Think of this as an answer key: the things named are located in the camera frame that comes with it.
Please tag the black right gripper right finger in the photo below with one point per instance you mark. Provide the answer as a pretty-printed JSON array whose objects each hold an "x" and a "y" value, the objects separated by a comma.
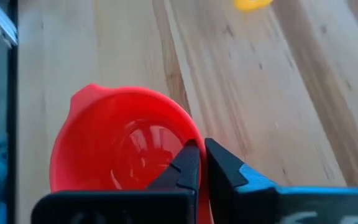
[{"x": 228, "y": 186}]

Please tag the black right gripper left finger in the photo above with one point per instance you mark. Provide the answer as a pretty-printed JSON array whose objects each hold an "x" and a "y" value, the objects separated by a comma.
[{"x": 120, "y": 208}]

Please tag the red measuring cup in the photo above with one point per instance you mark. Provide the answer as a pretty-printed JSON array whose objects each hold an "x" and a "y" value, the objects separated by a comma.
[{"x": 104, "y": 140}]

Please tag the yellow measuring cup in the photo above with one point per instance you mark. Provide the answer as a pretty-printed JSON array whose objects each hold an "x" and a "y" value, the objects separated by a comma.
[{"x": 252, "y": 4}]

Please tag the black aluminium table frame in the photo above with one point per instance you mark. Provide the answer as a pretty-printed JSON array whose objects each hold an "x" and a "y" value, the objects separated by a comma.
[{"x": 12, "y": 124}]

